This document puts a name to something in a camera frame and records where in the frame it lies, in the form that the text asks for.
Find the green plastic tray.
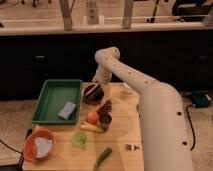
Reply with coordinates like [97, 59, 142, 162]
[32, 79, 83, 125]

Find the black cable left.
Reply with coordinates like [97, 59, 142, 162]
[0, 128, 34, 171]

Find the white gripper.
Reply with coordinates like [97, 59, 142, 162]
[92, 66, 112, 84]

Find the purple bowl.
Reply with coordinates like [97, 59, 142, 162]
[83, 84, 104, 104]

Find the green cucumber toy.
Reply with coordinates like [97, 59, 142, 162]
[93, 147, 112, 171]

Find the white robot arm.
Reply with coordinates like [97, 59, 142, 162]
[93, 47, 194, 171]

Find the metal can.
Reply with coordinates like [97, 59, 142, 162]
[99, 114, 112, 130]

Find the silver fork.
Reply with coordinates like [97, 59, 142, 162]
[125, 144, 142, 151]

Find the black cable on floor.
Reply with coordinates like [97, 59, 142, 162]
[185, 104, 197, 153]

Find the white cloth in bowl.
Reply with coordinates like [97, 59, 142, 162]
[35, 137, 53, 159]

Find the red tomato toy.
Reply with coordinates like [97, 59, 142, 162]
[86, 111, 99, 125]

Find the blue sponge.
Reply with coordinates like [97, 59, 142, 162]
[58, 102, 76, 120]

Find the yellow corn toy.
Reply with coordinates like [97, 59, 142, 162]
[80, 122, 104, 133]

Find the clear glass cup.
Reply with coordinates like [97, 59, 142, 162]
[122, 83, 133, 95]

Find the orange bowl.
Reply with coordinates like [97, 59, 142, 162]
[23, 129, 55, 162]

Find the dark grapes toy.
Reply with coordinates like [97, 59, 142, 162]
[97, 100, 112, 115]

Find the green small cup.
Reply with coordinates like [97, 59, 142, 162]
[72, 131, 87, 148]

